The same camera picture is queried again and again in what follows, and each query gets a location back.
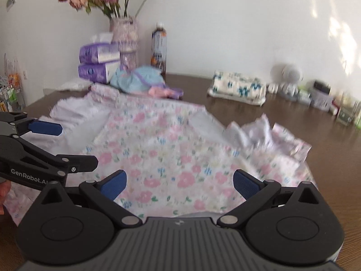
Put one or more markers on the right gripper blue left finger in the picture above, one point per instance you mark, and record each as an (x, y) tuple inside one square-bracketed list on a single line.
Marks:
[(100, 196)]

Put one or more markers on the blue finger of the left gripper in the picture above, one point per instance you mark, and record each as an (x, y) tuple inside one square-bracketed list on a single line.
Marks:
[(45, 128), (76, 164)]

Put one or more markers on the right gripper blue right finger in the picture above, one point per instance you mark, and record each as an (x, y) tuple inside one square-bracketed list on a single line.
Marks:
[(258, 196)]

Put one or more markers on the pink floral child dress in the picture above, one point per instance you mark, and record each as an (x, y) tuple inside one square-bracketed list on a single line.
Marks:
[(178, 158)]

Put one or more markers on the left hand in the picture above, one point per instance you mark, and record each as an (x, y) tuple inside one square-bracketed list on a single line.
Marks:
[(4, 190)]

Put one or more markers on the crumpled white tissue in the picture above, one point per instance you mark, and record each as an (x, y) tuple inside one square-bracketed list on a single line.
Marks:
[(77, 84)]

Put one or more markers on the lower purple tissue pack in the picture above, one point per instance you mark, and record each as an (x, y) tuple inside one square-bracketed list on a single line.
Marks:
[(98, 73)]

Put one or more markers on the purple tissue pack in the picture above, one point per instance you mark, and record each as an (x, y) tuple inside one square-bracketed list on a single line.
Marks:
[(98, 73), (101, 49)]

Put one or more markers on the upper purple tissue pack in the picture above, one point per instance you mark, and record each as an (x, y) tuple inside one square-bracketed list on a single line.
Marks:
[(101, 49)]

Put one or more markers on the white letter ornament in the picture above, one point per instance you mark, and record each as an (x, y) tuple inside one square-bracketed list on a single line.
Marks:
[(272, 88)]

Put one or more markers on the blue pink purple garment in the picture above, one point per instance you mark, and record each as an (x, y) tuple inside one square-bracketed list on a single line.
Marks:
[(143, 81)]

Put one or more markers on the folded cream blue-flower cloth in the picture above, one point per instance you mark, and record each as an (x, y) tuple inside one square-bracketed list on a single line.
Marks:
[(238, 87)]

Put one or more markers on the grey printed tin box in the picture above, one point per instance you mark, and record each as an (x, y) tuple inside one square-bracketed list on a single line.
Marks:
[(320, 100)]

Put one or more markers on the white robot figure speaker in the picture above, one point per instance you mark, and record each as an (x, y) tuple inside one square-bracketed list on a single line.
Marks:
[(292, 76)]

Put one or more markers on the black charger block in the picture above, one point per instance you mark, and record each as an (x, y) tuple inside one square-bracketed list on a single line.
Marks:
[(322, 87)]

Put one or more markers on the purple textured vase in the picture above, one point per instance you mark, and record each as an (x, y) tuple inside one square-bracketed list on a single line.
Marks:
[(126, 35)]

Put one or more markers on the clear drinking glass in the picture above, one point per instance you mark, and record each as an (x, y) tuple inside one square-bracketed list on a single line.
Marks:
[(348, 109)]

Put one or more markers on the oolong tea bottle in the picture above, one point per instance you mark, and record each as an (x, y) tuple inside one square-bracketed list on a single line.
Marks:
[(159, 48)]

